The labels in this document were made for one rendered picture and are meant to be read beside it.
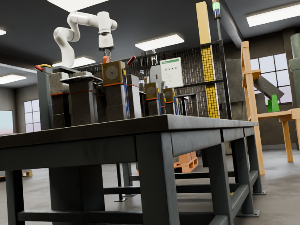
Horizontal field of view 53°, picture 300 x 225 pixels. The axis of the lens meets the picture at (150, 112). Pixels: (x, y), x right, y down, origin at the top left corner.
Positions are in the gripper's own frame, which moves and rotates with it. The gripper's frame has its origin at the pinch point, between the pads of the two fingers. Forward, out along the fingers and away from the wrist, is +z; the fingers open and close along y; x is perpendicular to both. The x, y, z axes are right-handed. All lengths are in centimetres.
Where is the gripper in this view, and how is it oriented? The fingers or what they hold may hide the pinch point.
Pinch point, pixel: (107, 55)
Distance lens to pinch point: 227.0
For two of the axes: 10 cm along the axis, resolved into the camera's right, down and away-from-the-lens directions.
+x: 0.3, 0.6, 10.0
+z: 1.1, 9.9, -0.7
